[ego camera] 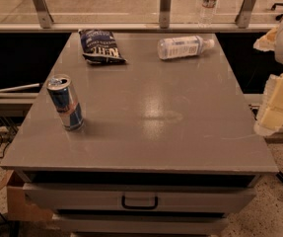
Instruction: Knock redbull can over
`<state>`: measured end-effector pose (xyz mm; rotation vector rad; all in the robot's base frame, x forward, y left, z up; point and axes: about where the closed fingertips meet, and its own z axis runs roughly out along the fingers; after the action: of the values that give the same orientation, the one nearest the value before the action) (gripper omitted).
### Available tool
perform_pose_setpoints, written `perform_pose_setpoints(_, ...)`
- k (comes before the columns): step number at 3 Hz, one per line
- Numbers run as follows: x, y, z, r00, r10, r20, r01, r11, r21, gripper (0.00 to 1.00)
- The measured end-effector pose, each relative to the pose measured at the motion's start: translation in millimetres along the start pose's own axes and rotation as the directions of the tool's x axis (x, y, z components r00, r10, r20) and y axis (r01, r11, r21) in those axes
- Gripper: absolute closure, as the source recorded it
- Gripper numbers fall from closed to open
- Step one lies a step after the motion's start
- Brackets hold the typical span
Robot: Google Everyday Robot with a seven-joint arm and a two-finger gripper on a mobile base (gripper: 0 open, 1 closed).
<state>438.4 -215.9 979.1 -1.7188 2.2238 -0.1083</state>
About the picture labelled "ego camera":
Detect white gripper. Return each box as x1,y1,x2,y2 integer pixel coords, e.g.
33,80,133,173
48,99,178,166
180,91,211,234
253,20,283,136

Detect blue silver redbull can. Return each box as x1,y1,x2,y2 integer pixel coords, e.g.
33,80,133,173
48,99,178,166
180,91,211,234
46,74,83,130

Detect clear plastic bottle lying down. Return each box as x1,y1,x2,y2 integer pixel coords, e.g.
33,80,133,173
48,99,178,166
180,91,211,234
157,36,215,60

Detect upright water bottle behind glass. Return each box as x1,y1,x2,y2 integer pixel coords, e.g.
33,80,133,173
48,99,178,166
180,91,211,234
198,0,218,28

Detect dark blue chip bag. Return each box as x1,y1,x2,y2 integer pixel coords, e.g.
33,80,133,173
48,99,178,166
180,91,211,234
79,30,126,64

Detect grey upper drawer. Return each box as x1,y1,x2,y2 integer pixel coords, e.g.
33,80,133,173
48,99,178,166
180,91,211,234
24,183,255,213

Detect grey drawer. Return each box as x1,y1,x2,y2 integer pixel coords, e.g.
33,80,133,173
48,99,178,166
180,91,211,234
24,183,255,213
52,214,228,235

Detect grey lower drawer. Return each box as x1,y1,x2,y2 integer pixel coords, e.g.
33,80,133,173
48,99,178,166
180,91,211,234
52,214,228,235

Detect metal rod with black tip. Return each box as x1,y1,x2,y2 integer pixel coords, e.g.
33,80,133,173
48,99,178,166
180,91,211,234
0,83,43,93

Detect brown cardboard box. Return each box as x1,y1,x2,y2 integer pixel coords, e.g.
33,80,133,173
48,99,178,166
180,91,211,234
6,171,52,222

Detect right metal railing post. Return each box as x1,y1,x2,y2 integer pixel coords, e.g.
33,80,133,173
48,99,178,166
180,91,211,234
235,0,256,29

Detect black drawer handle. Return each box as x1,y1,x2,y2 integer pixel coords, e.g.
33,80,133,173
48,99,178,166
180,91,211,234
121,196,159,210

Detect left metal railing post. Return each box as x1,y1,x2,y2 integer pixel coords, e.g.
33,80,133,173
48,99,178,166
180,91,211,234
33,0,53,29

